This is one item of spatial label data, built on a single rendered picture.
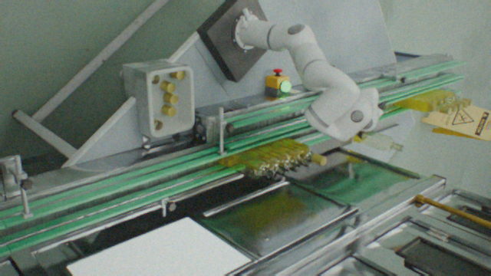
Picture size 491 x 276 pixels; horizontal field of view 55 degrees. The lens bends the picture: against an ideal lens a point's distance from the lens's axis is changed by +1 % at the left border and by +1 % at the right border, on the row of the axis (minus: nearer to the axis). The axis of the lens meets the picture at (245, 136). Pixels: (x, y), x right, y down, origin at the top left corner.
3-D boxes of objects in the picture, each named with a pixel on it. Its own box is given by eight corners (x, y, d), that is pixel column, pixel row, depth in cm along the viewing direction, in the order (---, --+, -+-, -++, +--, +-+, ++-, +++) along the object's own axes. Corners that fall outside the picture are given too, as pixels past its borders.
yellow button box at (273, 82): (264, 91, 195) (277, 95, 190) (265, 74, 193) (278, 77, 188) (276, 89, 200) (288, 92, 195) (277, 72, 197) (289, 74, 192)
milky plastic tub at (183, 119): (139, 132, 160) (152, 139, 153) (133, 67, 152) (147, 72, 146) (181, 122, 170) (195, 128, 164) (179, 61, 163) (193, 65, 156)
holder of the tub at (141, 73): (140, 146, 162) (151, 152, 156) (133, 68, 152) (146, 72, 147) (181, 135, 172) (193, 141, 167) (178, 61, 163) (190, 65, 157)
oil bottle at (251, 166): (217, 162, 171) (257, 182, 156) (217, 148, 169) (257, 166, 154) (229, 159, 174) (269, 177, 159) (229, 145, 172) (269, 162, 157)
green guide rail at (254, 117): (215, 123, 164) (230, 129, 159) (215, 121, 164) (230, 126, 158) (453, 61, 273) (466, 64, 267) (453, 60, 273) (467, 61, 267)
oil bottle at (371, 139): (349, 140, 224) (398, 156, 206) (349, 129, 222) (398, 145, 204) (357, 136, 228) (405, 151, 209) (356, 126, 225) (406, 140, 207)
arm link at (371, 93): (348, 92, 163) (376, 87, 160) (350, 90, 173) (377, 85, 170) (357, 134, 164) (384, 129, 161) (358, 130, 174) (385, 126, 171)
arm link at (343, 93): (291, 79, 139) (303, 106, 128) (325, 47, 134) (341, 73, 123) (319, 102, 146) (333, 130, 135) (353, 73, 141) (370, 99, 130)
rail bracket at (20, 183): (-2, 195, 131) (24, 228, 115) (-14, 139, 125) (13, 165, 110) (16, 190, 134) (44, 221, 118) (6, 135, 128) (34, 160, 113)
